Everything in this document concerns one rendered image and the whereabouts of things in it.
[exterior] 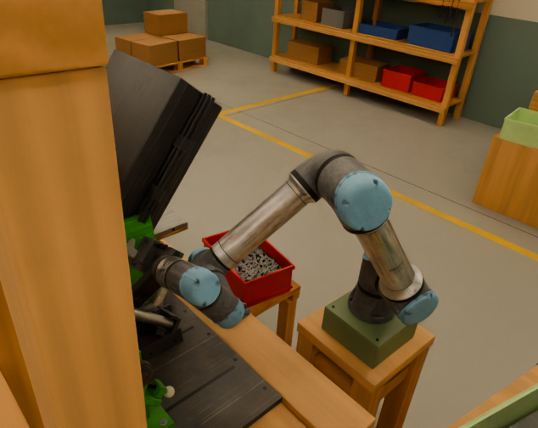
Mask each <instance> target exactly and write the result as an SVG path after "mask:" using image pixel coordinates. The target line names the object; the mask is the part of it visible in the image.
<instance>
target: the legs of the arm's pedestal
mask: <svg viewBox="0 0 538 428"><path fill-rule="evenodd" d="M296 351H297V353H299V355H301V356H302V357H303V358H304V359H305V360H307V361H308V362H309V363H310V364H312V365H313V366H314V367H315V368H316V369H318V370H319V371H320V372H321V373H322V374H324V375H325V376H326V377H327V378H329V379H330V380H331V381H332V382H333V383H334V384H335V385H336V386H337V387H339V388H340V389H341V390H342V391H344V392H345V393H346V394H347V395H348V396H349V397H351V398H352V399H353V400H354V401H356V402H357V403H358V404H359V405H361V406H362V407H363V408H364V409H365V410H366V411H368V413H370V414H371V415H372V416H373V417H374V418H375V417H376V414H377V411H378V406H379V403H380V400H382V399H383V398H384V403H383V406H382V408H381V412H380V415H379V418H378V423H377V426H376V428H402V426H403V424H404V421H405V418H406V414H407V411H408V409H409V406H410V403H411V400H412V396H413V393H414V392H415V389H416V386H417V383H418V379H419V376H420V374H421V371H422V368H423V364H424V361H425V358H426V357H427V354H428V351H429V348H428V349H427V350H425V351H424V352H423V353H422V354H420V355H419V356H418V357H417V358H415V359H414V360H413V361H412V362H411V363H409V364H408V365H407V366H406V367H405V368H404V369H403V370H401V371H400V372H399V373H398V374H396V375H395V376H394V377H393V378H392V379H390V380H389V381H388V382H387V383H385V384H384V385H383V386H382V387H380V388H379V389H378V390H377V391H376V392H374V393H373V394H371V393H370V392H369V391H367V390H366V389H365V388H364V387H363V386H361V385H360V384H359V383H358V382H356V381H355V380H354V379H353V378H352V377H350V376H349V375H348V374H347V373H346V372H344V370H342V368H340V367H339V366H338V365H337V364H336V363H334V362H333V361H332V360H331V359H330V358H328V357H327V356H326V355H325V354H324V353H323V352H321V351H320V350H319V349H318V348H316V347H315V346H314V345H313V344H312V343H310V342H309V341H308V340H307V339H306V338H305V337H304V336H303V335H302V334H300V333H299V334H298V340H297V347H296Z"/></svg>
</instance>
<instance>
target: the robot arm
mask: <svg viewBox="0 0 538 428"><path fill-rule="evenodd" d="M321 198H324V199H325V200H326V202H327V203H328V204H329V205H330V206H331V208H332V209H333V211H334V212H335V214H336V216H337V217H338V219H339V221H340V222H341V224H342V226H343V227H344V229H345V230H346V231H347V232H348V233H350V234H355V235H356V237H357V238H358V240H359V242H360V244H361V246H362V248H363V250H364V254H363V255H362V261H361V269H360V273H359V277H358V281H357V284H356V286H355V287H354V289H353V290H352V291H351V293H350V295H349V298H348V308H349V310H350V312H351V313H352V314H353V315H354V316H355V317H357V318H359V319H360V320H361V321H364V322H366V323H370V324H386V323H388V322H389V321H391V320H392V319H393V318H394V317H395V315H396V316H397V318H398V319H400V320H401V321H402V323H404V324H408V325H412V324H418V323H420V322H422V321H423V320H425V319H426V318H427V317H428V316H429V315H431V314H432V312H433V311H434V310H435V308H437V305H438V302H439V298H438V296H437V295H436V294H435V292H434V291H433V290H431V289H430V288H429V286H428V285H427V284H426V282H425V280H424V278H423V275H422V273H421V271H420V270H419V269H418V268H417V267H416V266H414V265H412V264H411V263H410V262H409V260H408V258H407V256H406V253H405V251H404V249H403V248H402V245H401V242H400V241H399V239H398V237H397V235H396V233H395V230H394V229H393V226H392V224H391V222H390V220H389V216H390V212H391V209H390V208H391V207H392V204H393V199H392V194H391V192H390V190H389V188H388V186H387V185H386V184H385V182H384V181H383V180H382V179H381V178H380V177H379V176H377V175H375V174H374V173H372V172H371V171H370V170H368V169H367V168H366V167H365V166H364V165H363V164H362V163H361V162H360V161H358V160H357V159H356V158H355V157H354V156H353V155H351V154H349V153H348V152H345V151H343V150H338V149H333V150H327V151H324V152H321V153H319V154H317V155H313V156H312V157H311V158H309V159H307V160H305V161H304V162H302V163H301V164H300V165H298V166H297V167H296V168H295V169H294V170H293V171H292V172H291V173H290V174H289V180H288V181H287V182H285V183H284V184H283V185H282V186H281V187H279V188H278V189H277V190H276V191H275V192H274V193H272V194H271V195H270V196H269V197H268V198H266V199H265V200H264V201H263V202H262V203H261V204H259V205H258V206H257V207H256V208H255V209H254V210H253V211H252V212H251V213H250V214H249V215H247V216H246V217H245V218H244V219H243V220H242V221H240V222H239V223H238V224H237V225H236V226H234V227H233V228H232V229H231V230H230V231H229V232H227V233H226V234H225V235H224V236H223V237H221V238H220V239H219V240H218V241H217V242H216V243H214V244H213V246H211V247H210V248H208V247H201V248H199V249H196V250H194V251H193V252H192V253H191V254H190V256H189V258H188V261H186V260H183V259H182V257H183V255H184V254H183V253H181V252H180V251H177V250H176V249H174V248H172V247H169V246H168V245H166V244H165V243H163V242H162V241H160V240H159V241H158V240H156V239H152V238H150V237H147V236H145V235H144V236H143V238H142V240H141V242H140V243H139V245H138V247H137V250H135V249H134V245H135V239H130V240H129V241H128V243H127V244H126V246H127V254H128V261H129V264H130V265H131V267H132V268H135V269H136V270H138V271H139V272H141V273H143V276H142V277H141V278H140V279H139V280H138V281H137V282H136V283H135V284H134V285H133V286H132V298H133V306H134V307H135V308H136V309H138V308H140V306H142V304H144V303H145V302H146V301H147V300H148V299H149V298H150V297H151V296H152V295H153V294H154V293H155V292H156V291H157V290H158V289H159V288H160V287H161V286H162V287H164V288H166V289H167V290H169V291H171V292H172V293H174V294H176V295H178V296H180V297H181V298H183V299H184V300H185V301H187V302H188V303H190V304H191V305H192V306H193V307H195V308H197V309H198V310H199V311H201V312H202V313H203V314H204V315H205V316H206V317H208V318H209V319H210V320H212V322H213V323H214V324H218V325H219V326H221V327H222V328H224V329H230V328H232V327H234V326H235V325H237V324H238V323H239V322H240V321H241V319H242V318H243V315H244V304H243V303H242V302H241V301H240V300H239V298H238V297H236V296H235V295H234V294H233V293H232V291H231V288H230V286H229V284H228V282H227V279H226V276H225V274H226V273H228V272H229V271H230V270H231V269H232V268H234V267H235V266H236V265H237V264H238V263H239V262H241V261H242V260H243V259H244V258H245V257H246V256H247V255H248V254H249V253H251V252H252V251H253V250H254V249H255V248H257V247H258V246H259V245H260V244H261V243H263V242H264V241H265V240H266V239H268V238H269V237H270V236H271V235H272V234H274V233H275V232H276V231H277V230H278V229H279V228H281V227H282V226H283V225H284V224H285V223H286V222H287V221H288V220H289V219H291V218H292V217H293V216H294V215H295V214H297V213H298V212H299V211H300V210H301V209H303V208H304V207H305V206H306V205H308V204H309V203H317V202H318V201H319V200H320V199H321ZM161 242H162V243H161Z"/></svg>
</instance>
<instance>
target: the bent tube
mask: <svg viewBox="0 0 538 428"><path fill-rule="evenodd" d="M134 313H135V320H137V321H141V322H144V323H148V324H154V325H158V326H161V327H165V328H168V329H170V328H171V327H172V325H173V324H174V320H173V319H172V318H168V317H166V316H162V315H159V314H156V313H151V312H147V311H144V310H140V309H136V308H134Z"/></svg>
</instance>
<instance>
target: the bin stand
mask: <svg viewBox="0 0 538 428"><path fill-rule="evenodd" d="M291 285H292V286H293V289H292V288H291V289H290V291H289V292H286V293H284V294H281V295H280V296H276V297H273V298H272V299H269V300H267V301H264V302H262V303H259V304H257V305H254V306H252V307H249V310H250V311H251V312H250V313H251V314H252V315H254V316H255V317H256V316H258V315H259V314H261V313H263V312H264V311H266V310H268V309H269V308H271V307H273V306H275V305H277V304H278V303H279V308H278V316H277V333H276V335H277V336H278V337H279V338H281V339H282V340H283V341H284V342H286V343H287V344H288V345H289V346H291V345H292V338H293V331H294V318H295V311H296V304H297V299H298V298H300V285H299V284H297V283H296V282H294V281H293V280H292V279H291ZM256 318H257V317H256Z"/></svg>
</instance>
